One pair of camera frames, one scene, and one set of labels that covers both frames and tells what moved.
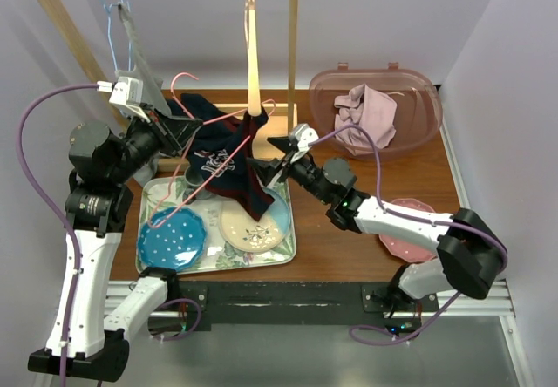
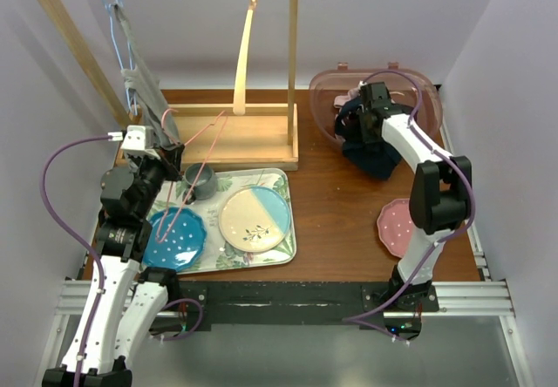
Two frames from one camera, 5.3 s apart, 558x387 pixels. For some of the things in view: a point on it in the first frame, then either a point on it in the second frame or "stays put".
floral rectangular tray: x=159 y=192 stays put
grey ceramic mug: x=193 y=180 stays put
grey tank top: x=151 y=86 stays put
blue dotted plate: x=172 y=237 stays put
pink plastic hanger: x=152 y=224 → x=166 y=202
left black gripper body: x=143 y=141 → x=151 y=173
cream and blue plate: x=240 y=228 stays put
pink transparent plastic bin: x=418 y=104 stays put
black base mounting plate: x=237 y=305 stays put
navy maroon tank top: x=221 y=152 → x=375 y=159
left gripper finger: x=176 y=131 → x=173 y=159
